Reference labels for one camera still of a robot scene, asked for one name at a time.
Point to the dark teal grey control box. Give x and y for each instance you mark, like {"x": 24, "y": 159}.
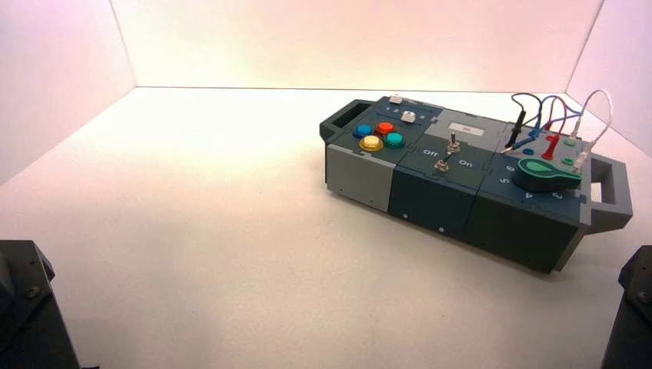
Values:
{"x": 433, "y": 198}

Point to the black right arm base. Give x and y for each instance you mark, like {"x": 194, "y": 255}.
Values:
{"x": 634, "y": 316}

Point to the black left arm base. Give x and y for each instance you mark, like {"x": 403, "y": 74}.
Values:
{"x": 25, "y": 316}

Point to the teal push button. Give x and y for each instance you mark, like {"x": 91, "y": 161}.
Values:
{"x": 393, "y": 139}

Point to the white slider cap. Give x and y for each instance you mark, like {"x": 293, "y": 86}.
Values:
{"x": 407, "y": 116}
{"x": 396, "y": 100}

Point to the small white display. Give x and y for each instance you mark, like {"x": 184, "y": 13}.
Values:
{"x": 466, "y": 129}

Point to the blue push button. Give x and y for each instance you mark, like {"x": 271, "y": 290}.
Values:
{"x": 363, "y": 130}

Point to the green rotary knob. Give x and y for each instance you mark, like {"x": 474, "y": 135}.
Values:
{"x": 540, "y": 175}

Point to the red push button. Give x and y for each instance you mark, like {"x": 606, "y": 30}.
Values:
{"x": 384, "y": 128}

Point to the yellow push button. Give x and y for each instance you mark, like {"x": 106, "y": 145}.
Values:
{"x": 371, "y": 143}

